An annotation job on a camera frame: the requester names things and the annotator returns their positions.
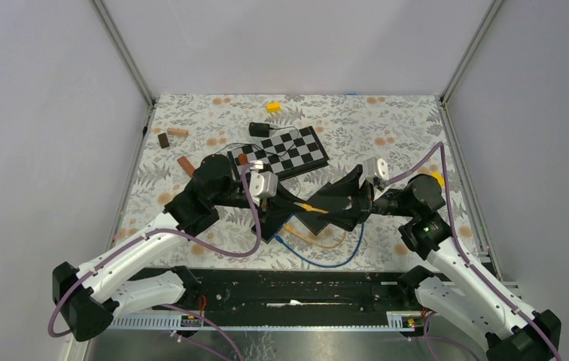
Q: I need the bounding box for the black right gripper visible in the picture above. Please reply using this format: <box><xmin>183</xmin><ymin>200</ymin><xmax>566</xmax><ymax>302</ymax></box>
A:
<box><xmin>316</xmin><ymin>164</ymin><xmax>417</xmax><ymax>232</ymax></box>

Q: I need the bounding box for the blue ethernet cable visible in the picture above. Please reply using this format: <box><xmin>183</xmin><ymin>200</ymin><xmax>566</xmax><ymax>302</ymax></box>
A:
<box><xmin>273</xmin><ymin>221</ymin><xmax>365</xmax><ymax>269</ymax></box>

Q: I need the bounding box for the orange yellow cable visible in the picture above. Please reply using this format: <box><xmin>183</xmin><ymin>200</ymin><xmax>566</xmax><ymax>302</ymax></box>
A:
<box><xmin>283</xmin><ymin>202</ymin><xmax>349</xmax><ymax>250</ymax></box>

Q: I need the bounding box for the black power adapter with cable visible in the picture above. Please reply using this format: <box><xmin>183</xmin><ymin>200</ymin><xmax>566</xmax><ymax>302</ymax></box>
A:
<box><xmin>209</xmin><ymin>122</ymin><xmax>301</xmax><ymax>198</ymax></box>

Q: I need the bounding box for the large black network switch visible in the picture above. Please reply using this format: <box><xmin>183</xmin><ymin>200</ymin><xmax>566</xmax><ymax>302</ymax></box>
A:
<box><xmin>295</xmin><ymin>182</ymin><xmax>351</xmax><ymax>235</ymax></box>

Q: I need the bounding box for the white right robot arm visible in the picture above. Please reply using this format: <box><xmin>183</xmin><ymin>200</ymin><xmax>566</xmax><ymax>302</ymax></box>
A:
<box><xmin>321</xmin><ymin>158</ymin><xmax>561</xmax><ymax>360</ymax></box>

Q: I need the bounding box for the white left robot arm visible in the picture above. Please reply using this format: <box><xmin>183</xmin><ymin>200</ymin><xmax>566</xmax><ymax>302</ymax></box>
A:
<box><xmin>47</xmin><ymin>154</ymin><xmax>313</xmax><ymax>341</ymax></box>

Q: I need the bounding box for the floral patterned table mat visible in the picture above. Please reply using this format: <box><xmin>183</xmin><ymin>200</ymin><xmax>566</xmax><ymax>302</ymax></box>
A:
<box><xmin>114</xmin><ymin>95</ymin><xmax>485</xmax><ymax>272</ymax></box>

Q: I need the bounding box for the orange piece on checkerboard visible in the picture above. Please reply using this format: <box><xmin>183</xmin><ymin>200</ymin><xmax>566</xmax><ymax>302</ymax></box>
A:
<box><xmin>238</xmin><ymin>153</ymin><xmax>248</xmax><ymax>165</ymax></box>

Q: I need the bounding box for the black white checkerboard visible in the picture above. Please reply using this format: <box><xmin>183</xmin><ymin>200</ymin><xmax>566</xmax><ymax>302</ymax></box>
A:
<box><xmin>226</xmin><ymin>126</ymin><xmax>330</xmax><ymax>180</ymax></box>

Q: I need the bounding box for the reddish brown wooden block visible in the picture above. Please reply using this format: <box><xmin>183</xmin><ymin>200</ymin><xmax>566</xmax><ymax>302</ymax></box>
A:
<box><xmin>177</xmin><ymin>156</ymin><xmax>196</xmax><ymax>177</ymax></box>

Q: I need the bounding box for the yellow block at right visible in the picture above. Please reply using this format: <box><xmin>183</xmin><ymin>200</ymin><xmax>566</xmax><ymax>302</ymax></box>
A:
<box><xmin>431</xmin><ymin>171</ymin><xmax>446</xmax><ymax>188</ymax></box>

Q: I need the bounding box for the light tan wooden block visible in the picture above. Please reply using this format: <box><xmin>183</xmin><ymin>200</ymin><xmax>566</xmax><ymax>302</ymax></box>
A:
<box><xmin>166</xmin><ymin>128</ymin><xmax>189</xmax><ymax>138</ymax></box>

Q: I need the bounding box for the dark brown wooden block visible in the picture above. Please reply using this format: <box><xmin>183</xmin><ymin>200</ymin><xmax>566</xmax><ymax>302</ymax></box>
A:
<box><xmin>157</xmin><ymin>133</ymin><xmax>170</xmax><ymax>149</ymax></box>

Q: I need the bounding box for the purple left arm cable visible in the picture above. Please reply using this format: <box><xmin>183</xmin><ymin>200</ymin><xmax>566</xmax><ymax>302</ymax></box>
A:
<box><xmin>47</xmin><ymin>164</ymin><xmax>263</xmax><ymax>338</ymax></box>

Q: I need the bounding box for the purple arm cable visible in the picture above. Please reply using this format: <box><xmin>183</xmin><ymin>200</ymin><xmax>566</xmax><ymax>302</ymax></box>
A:
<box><xmin>47</xmin><ymin>164</ymin><xmax>263</xmax><ymax>338</ymax></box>
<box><xmin>384</xmin><ymin>141</ymin><xmax>563</xmax><ymax>361</ymax></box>

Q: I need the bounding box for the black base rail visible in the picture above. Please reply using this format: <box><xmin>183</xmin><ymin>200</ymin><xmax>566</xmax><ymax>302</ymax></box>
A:
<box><xmin>139</xmin><ymin>268</ymin><xmax>470</xmax><ymax>329</ymax></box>

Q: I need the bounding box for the yellow block near wall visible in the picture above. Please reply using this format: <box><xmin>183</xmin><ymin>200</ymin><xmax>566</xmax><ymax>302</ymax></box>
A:
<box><xmin>266</xmin><ymin>102</ymin><xmax>281</xmax><ymax>113</ymax></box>

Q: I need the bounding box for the slotted cable duct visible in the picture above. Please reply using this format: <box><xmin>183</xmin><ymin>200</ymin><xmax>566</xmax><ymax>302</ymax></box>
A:
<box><xmin>108</xmin><ymin>311</ymin><xmax>419</xmax><ymax>332</ymax></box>

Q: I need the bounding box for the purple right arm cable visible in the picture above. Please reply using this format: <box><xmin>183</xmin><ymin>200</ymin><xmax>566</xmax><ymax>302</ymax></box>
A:
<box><xmin>384</xmin><ymin>141</ymin><xmax>563</xmax><ymax>361</ymax></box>

